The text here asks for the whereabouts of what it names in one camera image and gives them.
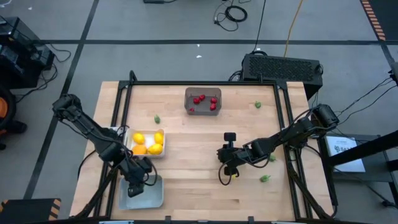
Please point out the black mat with hazard stripes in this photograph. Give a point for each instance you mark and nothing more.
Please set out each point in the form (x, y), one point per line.
(388, 15)
(28, 211)

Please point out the black equipment stack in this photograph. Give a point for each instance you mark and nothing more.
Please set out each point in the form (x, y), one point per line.
(18, 46)

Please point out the white printed sheet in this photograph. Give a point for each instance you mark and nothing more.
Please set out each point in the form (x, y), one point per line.
(348, 155)

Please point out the yellow-orange toy lemon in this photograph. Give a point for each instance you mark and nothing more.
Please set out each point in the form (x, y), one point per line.
(155, 149)

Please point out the black power strip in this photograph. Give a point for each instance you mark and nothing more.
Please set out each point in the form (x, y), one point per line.
(154, 1)

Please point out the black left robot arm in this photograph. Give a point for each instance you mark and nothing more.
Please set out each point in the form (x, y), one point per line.
(90, 130)

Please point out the grey side table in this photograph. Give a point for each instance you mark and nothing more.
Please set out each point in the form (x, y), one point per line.
(376, 171)

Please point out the black orange wheeled device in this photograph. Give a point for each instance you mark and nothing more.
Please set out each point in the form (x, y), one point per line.
(3, 107)

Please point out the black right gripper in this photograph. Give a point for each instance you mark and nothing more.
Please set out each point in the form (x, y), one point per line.
(233, 155)

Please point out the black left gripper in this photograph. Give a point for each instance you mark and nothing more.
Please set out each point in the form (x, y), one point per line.
(135, 174)

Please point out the white plastic basket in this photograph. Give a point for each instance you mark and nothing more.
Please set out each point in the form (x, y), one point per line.
(149, 141)

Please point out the yellow toy lemon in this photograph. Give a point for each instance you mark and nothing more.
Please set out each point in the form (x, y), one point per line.
(159, 137)
(138, 138)

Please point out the green toy pepper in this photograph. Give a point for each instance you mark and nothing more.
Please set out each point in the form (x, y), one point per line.
(272, 158)
(257, 104)
(157, 119)
(265, 178)

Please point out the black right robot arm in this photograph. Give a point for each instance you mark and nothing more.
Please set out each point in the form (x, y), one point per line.
(289, 133)

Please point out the dark grey translucent basket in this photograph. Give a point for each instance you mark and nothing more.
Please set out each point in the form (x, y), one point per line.
(203, 105)

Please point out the black diagonal beam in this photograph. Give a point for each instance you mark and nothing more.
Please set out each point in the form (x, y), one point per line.
(367, 149)

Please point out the black perforated computer case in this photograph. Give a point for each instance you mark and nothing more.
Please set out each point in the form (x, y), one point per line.
(280, 70)

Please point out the light grey plastic basket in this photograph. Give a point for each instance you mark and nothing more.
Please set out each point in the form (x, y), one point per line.
(152, 199)

